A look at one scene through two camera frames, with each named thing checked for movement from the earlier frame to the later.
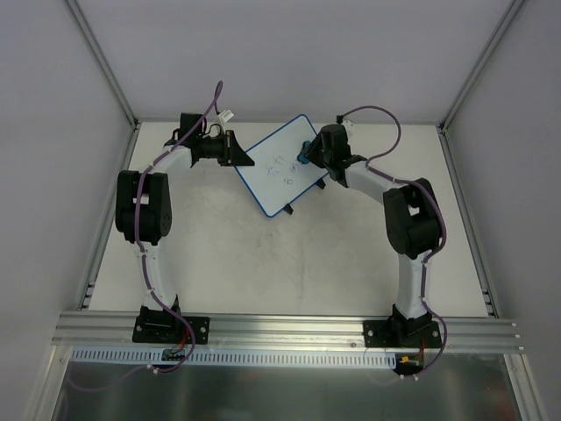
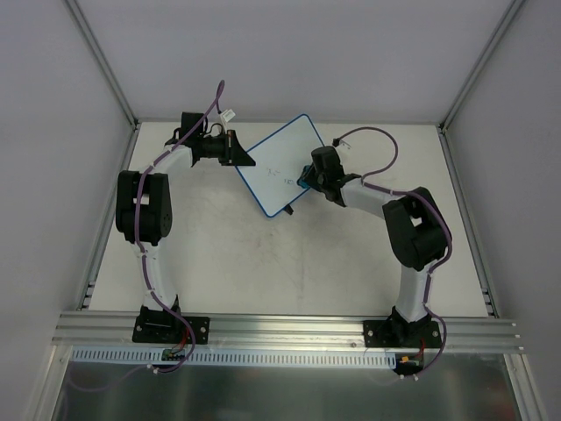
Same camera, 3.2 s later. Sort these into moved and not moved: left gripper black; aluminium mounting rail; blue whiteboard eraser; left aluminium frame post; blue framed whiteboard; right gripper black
Moved: right gripper black; blue whiteboard eraser
Not moved: blue framed whiteboard; left aluminium frame post; left gripper black; aluminium mounting rail
